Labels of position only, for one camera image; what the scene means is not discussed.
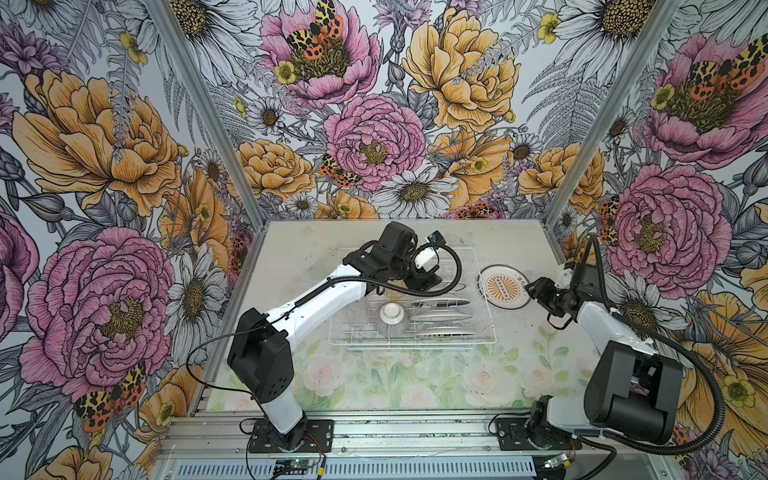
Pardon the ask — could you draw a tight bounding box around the orange patterned plate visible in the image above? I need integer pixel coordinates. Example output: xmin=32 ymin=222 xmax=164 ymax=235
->
xmin=477 ymin=264 xmax=531 ymax=310

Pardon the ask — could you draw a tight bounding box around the teal rimmed deep plate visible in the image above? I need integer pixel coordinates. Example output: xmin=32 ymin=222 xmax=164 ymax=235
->
xmin=411 ymin=310 xmax=473 ymax=323

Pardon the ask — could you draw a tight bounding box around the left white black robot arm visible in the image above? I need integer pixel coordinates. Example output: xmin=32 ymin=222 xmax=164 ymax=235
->
xmin=227 ymin=222 xmax=462 ymax=438

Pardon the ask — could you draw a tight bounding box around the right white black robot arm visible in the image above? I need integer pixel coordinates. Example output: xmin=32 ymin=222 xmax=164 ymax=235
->
xmin=525 ymin=236 xmax=683 ymax=445

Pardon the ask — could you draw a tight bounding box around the purple striped bowl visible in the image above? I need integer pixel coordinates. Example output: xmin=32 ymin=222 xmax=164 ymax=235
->
xmin=374 ymin=302 xmax=409 ymax=338

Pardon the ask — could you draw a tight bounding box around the green circuit board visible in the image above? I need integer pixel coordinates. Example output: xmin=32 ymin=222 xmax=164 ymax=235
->
xmin=272 ymin=459 xmax=313 ymax=479

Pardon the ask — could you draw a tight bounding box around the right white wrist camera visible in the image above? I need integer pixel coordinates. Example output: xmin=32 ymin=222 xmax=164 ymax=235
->
xmin=554 ymin=263 xmax=574 ymax=289

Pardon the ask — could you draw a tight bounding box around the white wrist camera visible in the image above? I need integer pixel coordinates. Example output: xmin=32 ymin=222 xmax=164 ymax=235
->
xmin=554 ymin=263 xmax=574 ymax=289
xmin=412 ymin=231 xmax=446 ymax=268

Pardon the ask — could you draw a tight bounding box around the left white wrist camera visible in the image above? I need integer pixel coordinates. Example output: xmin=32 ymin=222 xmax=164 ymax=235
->
xmin=412 ymin=231 xmax=446 ymax=268

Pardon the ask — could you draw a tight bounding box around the right black corrugated cable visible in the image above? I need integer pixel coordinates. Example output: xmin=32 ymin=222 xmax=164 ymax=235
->
xmin=587 ymin=233 xmax=727 ymax=457

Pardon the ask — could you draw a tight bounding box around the white wire dish rack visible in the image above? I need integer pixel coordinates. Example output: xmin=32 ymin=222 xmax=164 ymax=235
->
xmin=328 ymin=248 xmax=497 ymax=350

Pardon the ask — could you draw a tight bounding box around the left black cable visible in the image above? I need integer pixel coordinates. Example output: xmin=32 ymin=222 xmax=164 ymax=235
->
xmin=184 ymin=242 xmax=463 ymax=397

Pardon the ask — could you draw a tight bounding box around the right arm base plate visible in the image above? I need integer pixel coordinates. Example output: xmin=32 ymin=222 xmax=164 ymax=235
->
xmin=489 ymin=416 xmax=583 ymax=452

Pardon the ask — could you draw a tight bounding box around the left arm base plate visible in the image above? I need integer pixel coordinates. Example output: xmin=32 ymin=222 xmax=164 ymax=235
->
xmin=247 ymin=419 xmax=335 ymax=454

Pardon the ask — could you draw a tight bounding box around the aluminium front rail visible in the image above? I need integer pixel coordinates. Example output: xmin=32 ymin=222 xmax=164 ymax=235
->
xmin=149 ymin=413 xmax=679 ymax=480

